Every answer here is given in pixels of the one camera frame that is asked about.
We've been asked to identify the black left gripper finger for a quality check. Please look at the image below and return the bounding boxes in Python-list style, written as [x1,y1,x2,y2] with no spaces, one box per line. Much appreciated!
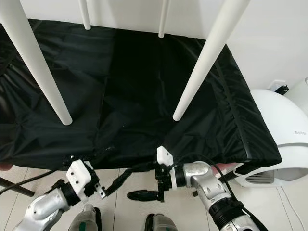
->
[106,171,133,195]
[71,147,107,165]

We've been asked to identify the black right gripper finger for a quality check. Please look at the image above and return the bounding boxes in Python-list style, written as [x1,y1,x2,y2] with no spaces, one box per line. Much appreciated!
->
[128,162,157,174]
[127,189,160,201]

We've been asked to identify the white plastic table leg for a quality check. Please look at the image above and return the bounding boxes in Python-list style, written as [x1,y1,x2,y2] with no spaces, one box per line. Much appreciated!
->
[158,0,170,38]
[172,0,251,122]
[0,0,73,127]
[78,0,91,30]

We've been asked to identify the grey left robot foot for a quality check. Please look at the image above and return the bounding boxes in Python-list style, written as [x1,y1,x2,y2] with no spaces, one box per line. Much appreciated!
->
[70,202,102,231]

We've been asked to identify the grey robot foot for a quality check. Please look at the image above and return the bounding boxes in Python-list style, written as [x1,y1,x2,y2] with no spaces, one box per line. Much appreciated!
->
[144,213,181,231]
[70,202,102,231]

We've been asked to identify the grey right robot foot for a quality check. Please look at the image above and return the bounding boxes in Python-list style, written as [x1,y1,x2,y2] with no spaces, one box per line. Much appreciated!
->
[144,213,181,231]

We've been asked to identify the black padded bed cover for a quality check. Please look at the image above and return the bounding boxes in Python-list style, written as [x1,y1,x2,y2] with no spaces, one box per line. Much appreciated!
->
[0,18,282,171]

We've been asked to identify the white dome appliance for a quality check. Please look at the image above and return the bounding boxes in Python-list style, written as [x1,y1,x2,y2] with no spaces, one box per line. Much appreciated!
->
[233,89,308,186]

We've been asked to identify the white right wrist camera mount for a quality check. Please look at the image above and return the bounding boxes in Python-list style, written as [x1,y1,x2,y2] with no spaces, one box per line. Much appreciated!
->
[155,146,176,191]

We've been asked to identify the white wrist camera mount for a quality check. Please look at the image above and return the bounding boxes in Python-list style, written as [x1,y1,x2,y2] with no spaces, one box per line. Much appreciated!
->
[66,160,94,198]
[155,146,176,191]

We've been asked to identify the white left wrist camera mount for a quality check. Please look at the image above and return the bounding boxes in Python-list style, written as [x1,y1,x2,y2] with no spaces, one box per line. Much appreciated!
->
[66,160,94,198]

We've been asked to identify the white floor cable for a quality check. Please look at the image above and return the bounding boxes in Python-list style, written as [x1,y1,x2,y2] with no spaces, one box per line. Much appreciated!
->
[277,185,306,217]

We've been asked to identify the wall socket black plug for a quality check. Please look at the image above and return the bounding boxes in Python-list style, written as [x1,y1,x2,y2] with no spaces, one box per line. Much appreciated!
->
[269,79,289,94]

